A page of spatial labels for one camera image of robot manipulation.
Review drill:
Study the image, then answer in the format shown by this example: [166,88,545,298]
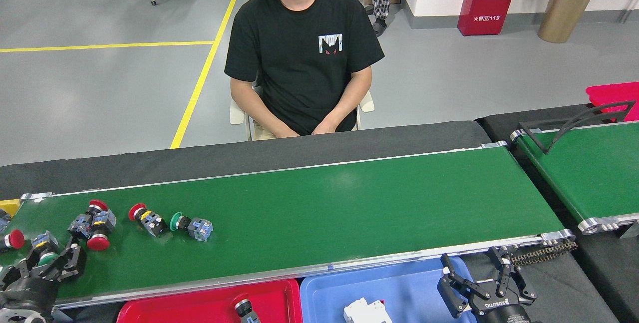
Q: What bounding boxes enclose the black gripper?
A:
[437,247,538,323]
[0,243,87,310]

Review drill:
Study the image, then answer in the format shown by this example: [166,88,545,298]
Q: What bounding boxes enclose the white circuit breaker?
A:
[343,298,393,323]

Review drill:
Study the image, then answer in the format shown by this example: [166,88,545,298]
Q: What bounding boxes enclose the blue plastic tray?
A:
[300,256,480,323]

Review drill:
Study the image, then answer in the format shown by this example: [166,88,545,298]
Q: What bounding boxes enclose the red plastic tray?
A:
[116,278,304,323]

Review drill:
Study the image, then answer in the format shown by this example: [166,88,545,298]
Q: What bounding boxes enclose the short green conveyor belt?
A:
[510,119,639,236]

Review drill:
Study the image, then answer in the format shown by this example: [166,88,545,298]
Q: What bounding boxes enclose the long green conveyor belt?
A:
[0,143,576,310]

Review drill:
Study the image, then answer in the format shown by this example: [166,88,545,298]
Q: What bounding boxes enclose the person's right hand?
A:
[272,124,301,139]

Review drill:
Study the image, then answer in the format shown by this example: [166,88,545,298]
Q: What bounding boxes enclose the small black table cloth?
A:
[475,103,639,323]

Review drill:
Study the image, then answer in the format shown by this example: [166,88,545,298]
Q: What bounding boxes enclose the red plastic bin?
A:
[586,82,639,123]

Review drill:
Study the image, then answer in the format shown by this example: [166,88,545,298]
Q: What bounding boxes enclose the red fire extinguisher box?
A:
[457,0,524,36]

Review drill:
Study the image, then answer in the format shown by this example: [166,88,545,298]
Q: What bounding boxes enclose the potted plant in gold pot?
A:
[530,0,625,44]

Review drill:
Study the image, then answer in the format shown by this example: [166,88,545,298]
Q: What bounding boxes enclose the black drive chain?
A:
[502,240,579,266]

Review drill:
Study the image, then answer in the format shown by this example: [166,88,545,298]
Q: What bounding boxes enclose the black guide frame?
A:
[519,100,636,155]

